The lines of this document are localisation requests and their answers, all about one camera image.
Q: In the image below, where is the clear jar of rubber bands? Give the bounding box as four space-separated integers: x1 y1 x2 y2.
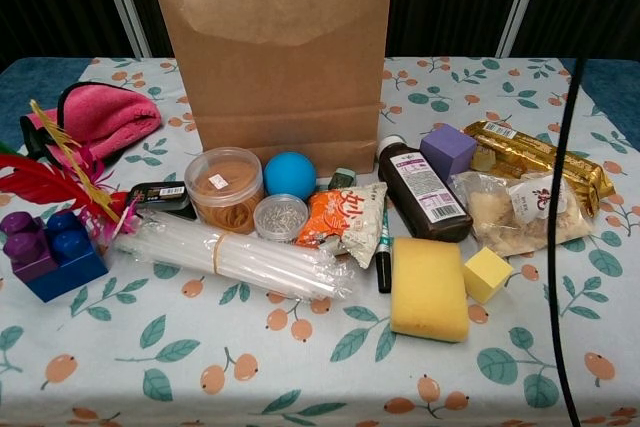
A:
183 146 265 236

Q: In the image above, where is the purple foam cube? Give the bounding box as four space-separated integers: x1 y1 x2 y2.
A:
419 123 479 184

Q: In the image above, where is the clear plastic packet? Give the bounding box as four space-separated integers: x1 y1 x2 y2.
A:
449 170 594 258

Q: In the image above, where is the gold foil biscuit pack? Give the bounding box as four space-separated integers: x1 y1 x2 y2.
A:
462 120 616 218

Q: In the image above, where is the brown paper bag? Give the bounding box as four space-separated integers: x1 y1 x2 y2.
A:
151 0 395 178

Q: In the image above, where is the blue rubber ball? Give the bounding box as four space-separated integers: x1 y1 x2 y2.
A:
263 151 318 201

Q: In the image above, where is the orange white snack packet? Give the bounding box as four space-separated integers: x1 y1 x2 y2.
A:
294 181 389 271

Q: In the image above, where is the small clear jar of pins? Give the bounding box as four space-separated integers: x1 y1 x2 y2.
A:
252 193 309 243

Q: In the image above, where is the brown medicine bottle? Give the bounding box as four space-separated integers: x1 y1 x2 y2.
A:
377 135 474 243

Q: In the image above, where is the black marker pen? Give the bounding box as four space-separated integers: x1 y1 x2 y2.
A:
375 206 394 294

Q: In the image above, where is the bundle of clear straws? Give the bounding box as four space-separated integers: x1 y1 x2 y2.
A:
112 211 356 301

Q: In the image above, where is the yellow sponge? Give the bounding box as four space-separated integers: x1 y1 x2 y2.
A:
389 236 471 343

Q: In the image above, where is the black tin with label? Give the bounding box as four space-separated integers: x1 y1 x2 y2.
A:
127 180 199 221

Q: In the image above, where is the floral print tablecloth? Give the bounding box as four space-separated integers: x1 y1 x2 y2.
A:
0 56 640 427

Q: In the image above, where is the yellow foam cube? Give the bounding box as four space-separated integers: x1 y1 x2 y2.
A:
462 246 515 305

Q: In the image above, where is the pink cloth with black trim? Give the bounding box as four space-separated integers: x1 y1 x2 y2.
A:
19 81 164 168

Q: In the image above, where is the blue purple toy block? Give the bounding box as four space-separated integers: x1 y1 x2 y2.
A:
0 210 110 304

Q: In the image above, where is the colourful feather toy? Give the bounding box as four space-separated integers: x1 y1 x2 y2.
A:
0 99 144 248

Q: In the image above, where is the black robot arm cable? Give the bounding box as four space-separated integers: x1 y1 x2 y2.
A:
547 57 589 427

